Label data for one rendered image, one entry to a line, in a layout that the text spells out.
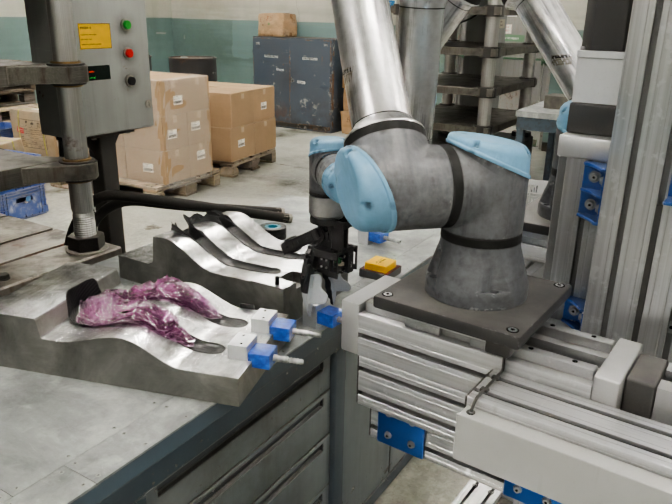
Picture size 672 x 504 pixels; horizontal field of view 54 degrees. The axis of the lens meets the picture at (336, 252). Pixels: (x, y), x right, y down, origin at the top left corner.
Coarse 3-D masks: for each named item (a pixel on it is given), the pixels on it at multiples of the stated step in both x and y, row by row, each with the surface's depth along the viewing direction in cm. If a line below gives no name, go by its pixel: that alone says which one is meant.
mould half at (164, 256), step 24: (240, 216) 169; (168, 240) 151; (192, 240) 153; (216, 240) 157; (264, 240) 165; (120, 264) 162; (144, 264) 157; (168, 264) 153; (192, 264) 149; (216, 264) 149; (264, 264) 150; (288, 264) 149; (216, 288) 147; (240, 288) 143; (264, 288) 139; (288, 288) 138; (288, 312) 139
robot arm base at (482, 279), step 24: (456, 240) 93; (480, 240) 91; (504, 240) 91; (432, 264) 98; (456, 264) 93; (480, 264) 92; (504, 264) 92; (432, 288) 96; (456, 288) 93; (480, 288) 92; (504, 288) 92
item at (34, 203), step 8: (16, 192) 461; (24, 192) 465; (32, 192) 473; (40, 192) 479; (0, 200) 451; (8, 200) 456; (16, 200) 461; (24, 200) 467; (32, 200) 474; (40, 200) 481; (0, 208) 453; (8, 208) 458; (16, 208) 463; (24, 208) 469; (32, 208) 476; (40, 208) 482; (48, 208) 488; (16, 216) 465; (24, 216) 471; (32, 216) 478
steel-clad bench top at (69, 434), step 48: (432, 240) 195; (0, 384) 117; (48, 384) 117; (96, 384) 117; (0, 432) 103; (48, 432) 104; (96, 432) 104; (144, 432) 104; (0, 480) 93; (48, 480) 93; (96, 480) 93
